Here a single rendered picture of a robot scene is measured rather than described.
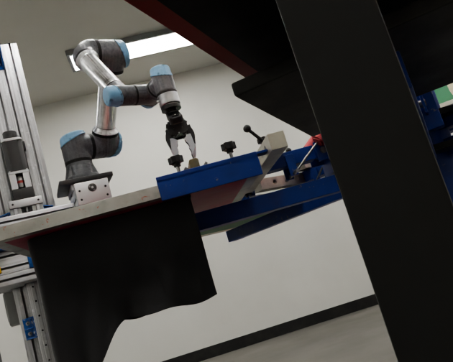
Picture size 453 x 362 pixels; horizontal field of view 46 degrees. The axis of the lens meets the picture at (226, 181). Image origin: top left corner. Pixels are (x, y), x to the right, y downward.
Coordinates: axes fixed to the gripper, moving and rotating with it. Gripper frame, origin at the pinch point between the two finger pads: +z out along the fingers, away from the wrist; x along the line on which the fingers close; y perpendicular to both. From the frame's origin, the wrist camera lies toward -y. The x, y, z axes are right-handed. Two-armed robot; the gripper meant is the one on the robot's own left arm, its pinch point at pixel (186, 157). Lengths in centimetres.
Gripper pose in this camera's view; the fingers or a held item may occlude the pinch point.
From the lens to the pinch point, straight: 185.7
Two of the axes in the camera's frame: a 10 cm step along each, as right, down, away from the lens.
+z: 2.9, 9.4, -1.8
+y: -1.1, 2.2, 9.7
